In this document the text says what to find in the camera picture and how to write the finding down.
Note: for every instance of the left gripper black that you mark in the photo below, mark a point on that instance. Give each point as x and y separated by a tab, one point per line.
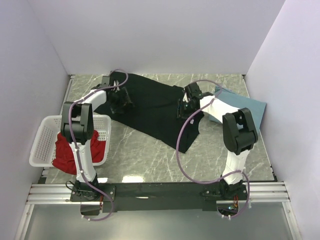
124	101

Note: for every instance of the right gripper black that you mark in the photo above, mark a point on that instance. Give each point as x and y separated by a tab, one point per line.
180	113

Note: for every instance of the black t shirt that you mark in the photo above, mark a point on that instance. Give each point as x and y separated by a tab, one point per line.
155	109

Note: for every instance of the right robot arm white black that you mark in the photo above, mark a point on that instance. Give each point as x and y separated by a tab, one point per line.
238	128

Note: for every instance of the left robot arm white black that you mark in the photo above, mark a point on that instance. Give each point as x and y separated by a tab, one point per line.
77	122

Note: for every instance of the folded blue t shirt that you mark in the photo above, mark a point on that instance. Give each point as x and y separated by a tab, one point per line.
257	108

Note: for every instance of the white plastic laundry basket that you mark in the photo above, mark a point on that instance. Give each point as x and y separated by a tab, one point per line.
43	150

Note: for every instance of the red t shirt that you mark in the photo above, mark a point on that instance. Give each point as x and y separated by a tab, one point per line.
64	158

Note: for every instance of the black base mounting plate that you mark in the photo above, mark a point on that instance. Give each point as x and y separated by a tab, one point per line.
159	196

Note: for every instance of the aluminium rail frame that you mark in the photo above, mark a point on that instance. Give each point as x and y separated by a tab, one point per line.
260	192

